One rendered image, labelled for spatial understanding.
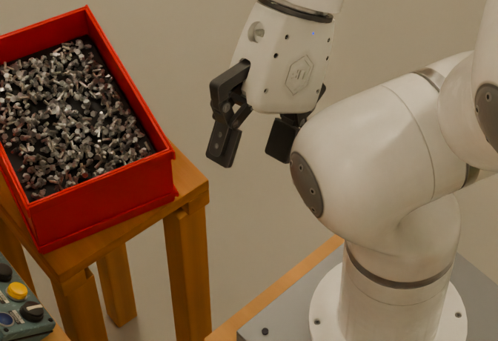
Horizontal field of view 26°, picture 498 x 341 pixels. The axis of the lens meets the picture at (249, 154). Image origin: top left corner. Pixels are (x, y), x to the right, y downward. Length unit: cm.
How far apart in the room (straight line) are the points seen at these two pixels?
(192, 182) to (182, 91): 118
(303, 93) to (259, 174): 152
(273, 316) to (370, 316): 16
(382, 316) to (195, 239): 55
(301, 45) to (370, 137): 13
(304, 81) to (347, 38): 182
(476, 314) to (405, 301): 20
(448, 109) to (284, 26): 23
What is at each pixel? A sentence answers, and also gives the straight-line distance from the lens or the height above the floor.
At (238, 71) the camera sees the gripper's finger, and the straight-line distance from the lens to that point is 102.
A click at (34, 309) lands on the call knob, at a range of 132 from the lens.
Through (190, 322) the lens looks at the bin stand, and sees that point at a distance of 188.
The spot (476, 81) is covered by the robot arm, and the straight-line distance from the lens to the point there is 63.
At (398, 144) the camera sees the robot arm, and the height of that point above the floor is 133.
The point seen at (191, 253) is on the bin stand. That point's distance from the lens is 171.
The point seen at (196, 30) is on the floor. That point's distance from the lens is 289.
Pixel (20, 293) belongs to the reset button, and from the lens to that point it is 134.
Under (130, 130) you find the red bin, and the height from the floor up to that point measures 88.
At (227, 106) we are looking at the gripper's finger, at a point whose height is 129.
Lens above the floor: 207
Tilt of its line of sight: 52 degrees down
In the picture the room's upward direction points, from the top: straight up
